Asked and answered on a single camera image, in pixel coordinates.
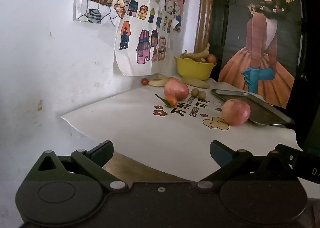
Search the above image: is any metal tray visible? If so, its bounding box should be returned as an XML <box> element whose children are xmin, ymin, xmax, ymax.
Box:
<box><xmin>211</xmin><ymin>89</ymin><xmax>296</xmax><ymax>127</ymax></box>

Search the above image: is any yellow plastic bowl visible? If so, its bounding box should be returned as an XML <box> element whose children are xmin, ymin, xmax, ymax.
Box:
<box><xmin>175</xmin><ymin>56</ymin><xmax>217</xmax><ymax>81</ymax></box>

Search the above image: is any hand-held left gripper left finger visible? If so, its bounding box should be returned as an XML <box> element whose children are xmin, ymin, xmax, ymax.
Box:
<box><xmin>25</xmin><ymin>140</ymin><xmax>128</xmax><ymax>192</ymax></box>

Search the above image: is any coloured houses wall drawing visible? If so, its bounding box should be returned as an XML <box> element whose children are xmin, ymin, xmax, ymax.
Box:
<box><xmin>114</xmin><ymin>0</ymin><xmax>187</xmax><ymax>77</ymax></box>

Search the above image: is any brown wooden frame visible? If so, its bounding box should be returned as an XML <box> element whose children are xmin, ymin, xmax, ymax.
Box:
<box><xmin>194</xmin><ymin>0</ymin><xmax>216</xmax><ymax>54</ymax></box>

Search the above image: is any white printed table mat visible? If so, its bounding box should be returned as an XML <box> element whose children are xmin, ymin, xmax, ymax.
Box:
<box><xmin>61</xmin><ymin>75</ymin><xmax>303</xmax><ymax>184</ymax></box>

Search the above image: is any orange dress wall poster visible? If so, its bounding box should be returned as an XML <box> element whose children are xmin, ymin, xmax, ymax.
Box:
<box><xmin>217</xmin><ymin>0</ymin><xmax>302</xmax><ymax>109</ymax></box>

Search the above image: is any yellow-green banana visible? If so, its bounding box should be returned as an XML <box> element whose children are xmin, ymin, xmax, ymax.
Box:
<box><xmin>181</xmin><ymin>76</ymin><xmax>211</xmax><ymax>89</ymax></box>

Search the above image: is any pale yellow fruit piece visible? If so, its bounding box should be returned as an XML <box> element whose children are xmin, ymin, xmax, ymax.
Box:
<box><xmin>148</xmin><ymin>74</ymin><xmax>169</xmax><ymax>87</ymax></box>

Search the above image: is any red apple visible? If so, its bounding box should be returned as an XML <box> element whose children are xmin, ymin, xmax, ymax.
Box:
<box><xmin>222</xmin><ymin>98</ymin><xmax>251</xmax><ymax>126</ymax></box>
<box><xmin>163</xmin><ymin>77</ymin><xmax>189</xmax><ymax>101</ymax></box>

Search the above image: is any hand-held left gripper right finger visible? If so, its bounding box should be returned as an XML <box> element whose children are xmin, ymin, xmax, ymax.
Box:
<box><xmin>195</xmin><ymin>140</ymin><xmax>298</xmax><ymax>191</ymax></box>

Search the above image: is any curved banana with stem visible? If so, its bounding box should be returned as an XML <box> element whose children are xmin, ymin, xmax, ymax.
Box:
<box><xmin>180</xmin><ymin>43</ymin><xmax>210</xmax><ymax>63</ymax></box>

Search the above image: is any small orange kumquat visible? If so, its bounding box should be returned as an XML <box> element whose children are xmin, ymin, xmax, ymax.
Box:
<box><xmin>155</xmin><ymin>94</ymin><xmax>178</xmax><ymax>107</ymax></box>

